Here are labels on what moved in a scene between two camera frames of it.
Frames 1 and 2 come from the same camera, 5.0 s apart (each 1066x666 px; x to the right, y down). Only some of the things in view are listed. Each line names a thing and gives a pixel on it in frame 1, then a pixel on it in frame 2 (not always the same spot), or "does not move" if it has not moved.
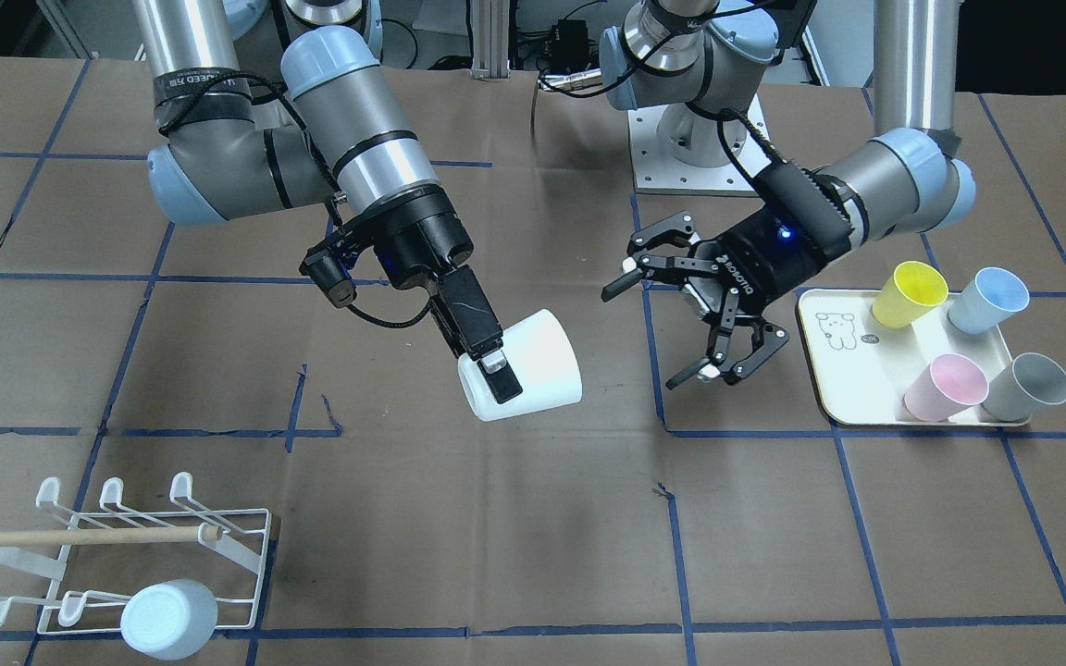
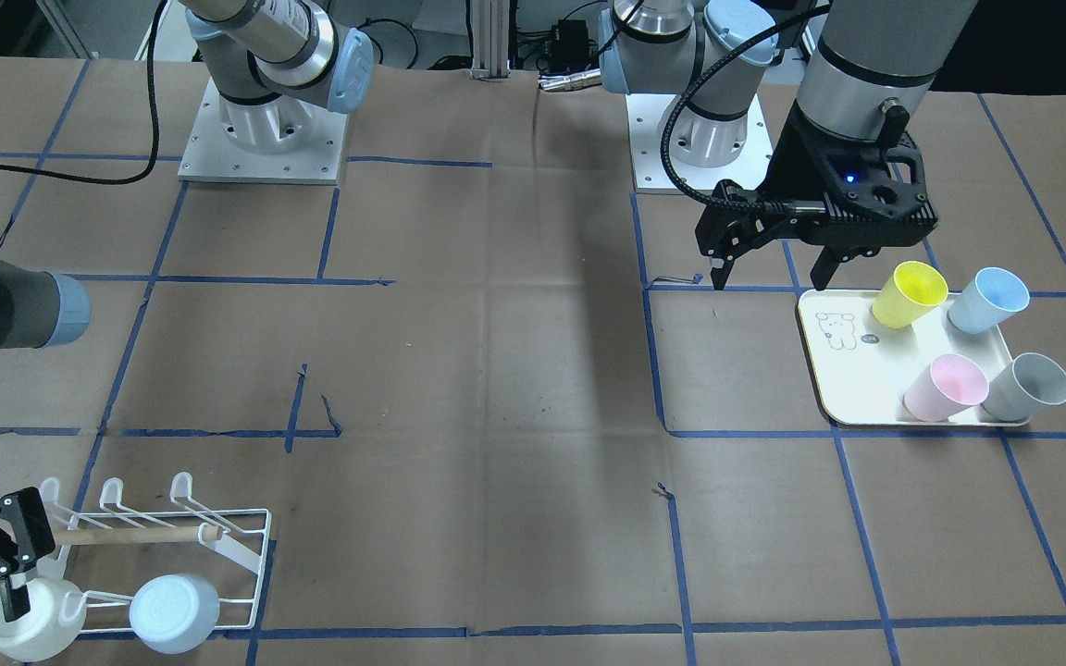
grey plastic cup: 1024,386 does not move
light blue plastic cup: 171,621 does not move
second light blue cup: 993,294 does not move
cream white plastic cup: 541,357 to 56,617
